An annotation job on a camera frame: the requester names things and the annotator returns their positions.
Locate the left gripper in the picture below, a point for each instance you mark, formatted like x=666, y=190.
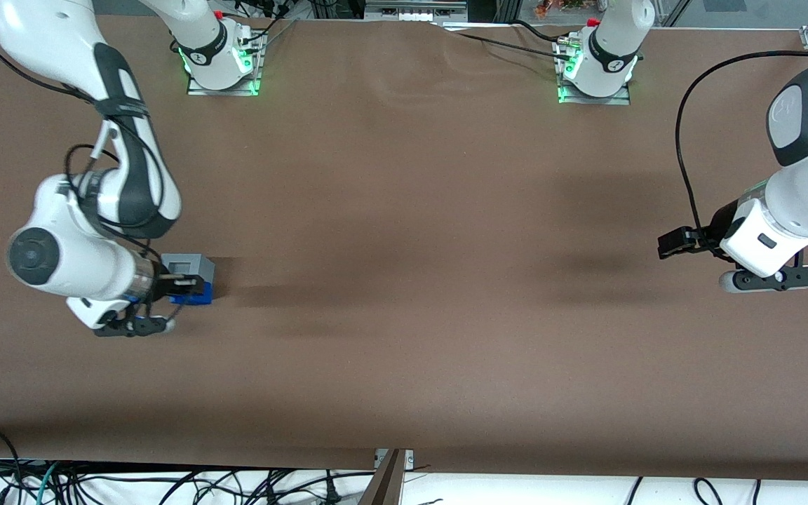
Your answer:
x=717, y=229

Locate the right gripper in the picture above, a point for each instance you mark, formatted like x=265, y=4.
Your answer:
x=163, y=286

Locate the blue plastic part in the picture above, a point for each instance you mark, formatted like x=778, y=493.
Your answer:
x=199, y=296

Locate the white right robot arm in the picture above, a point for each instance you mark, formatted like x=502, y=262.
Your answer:
x=46, y=42

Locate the gray square base block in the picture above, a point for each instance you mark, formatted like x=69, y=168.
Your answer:
x=200, y=266

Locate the brown table mat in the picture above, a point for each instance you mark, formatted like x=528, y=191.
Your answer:
x=411, y=245

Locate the aluminium table leg profile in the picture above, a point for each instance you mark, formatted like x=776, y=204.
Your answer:
x=384, y=480

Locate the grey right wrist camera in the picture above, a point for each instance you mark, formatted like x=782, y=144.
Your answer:
x=134, y=327

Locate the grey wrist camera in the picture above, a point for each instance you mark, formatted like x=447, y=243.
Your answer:
x=134, y=327
x=772, y=279

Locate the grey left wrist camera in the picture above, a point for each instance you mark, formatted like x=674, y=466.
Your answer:
x=772, y=279

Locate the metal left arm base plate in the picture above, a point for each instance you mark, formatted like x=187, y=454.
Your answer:
x=621, y=95

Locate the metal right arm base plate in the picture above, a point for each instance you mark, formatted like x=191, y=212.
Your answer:
x=253, y=70

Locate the aluminium frame rail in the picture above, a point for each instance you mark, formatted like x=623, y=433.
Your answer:
x=414, y=10

